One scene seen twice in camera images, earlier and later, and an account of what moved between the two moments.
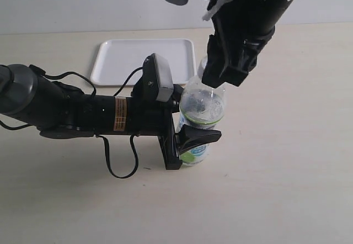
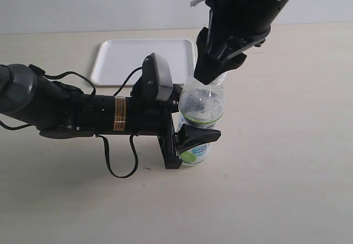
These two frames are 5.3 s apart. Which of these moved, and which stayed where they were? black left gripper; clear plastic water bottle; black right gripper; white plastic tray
Moved: black right gripper
Stayed: white plastic tray; clear plastic water bottle; black left gripper
